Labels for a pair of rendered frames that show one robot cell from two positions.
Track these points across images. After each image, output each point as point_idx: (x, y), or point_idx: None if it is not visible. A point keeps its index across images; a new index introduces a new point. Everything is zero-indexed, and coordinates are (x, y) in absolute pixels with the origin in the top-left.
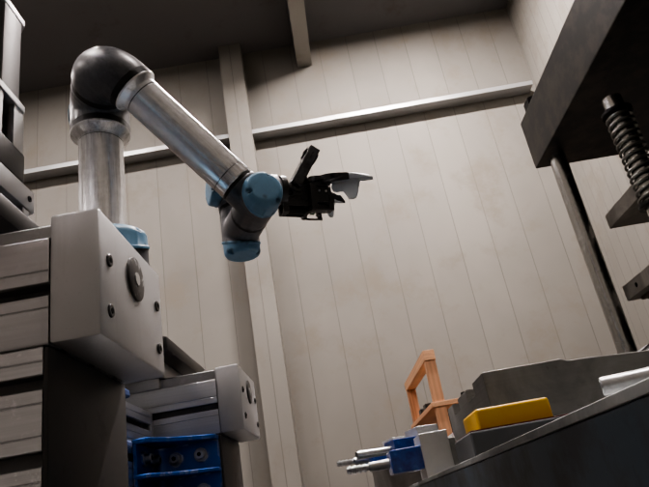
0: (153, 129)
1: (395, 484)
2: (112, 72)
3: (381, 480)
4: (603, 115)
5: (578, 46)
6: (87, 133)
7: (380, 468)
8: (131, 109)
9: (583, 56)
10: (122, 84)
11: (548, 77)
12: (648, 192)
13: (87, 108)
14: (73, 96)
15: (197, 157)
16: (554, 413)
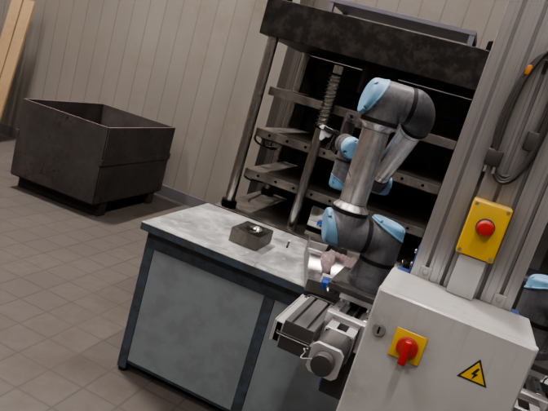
0: (402, 152)
1: (328, 295)
2: (430, 130)
3: (315, 289)
4: (335, 74)
5: (358, 41)
6: (388, 134)
7: None
8: (410, 142)
9: (357, 50)
10: (425, 137)
11: (321, 17)
12: (326, 125)
13: (399, 121)
14: (404, 114)
15: (395, 170)
16: None
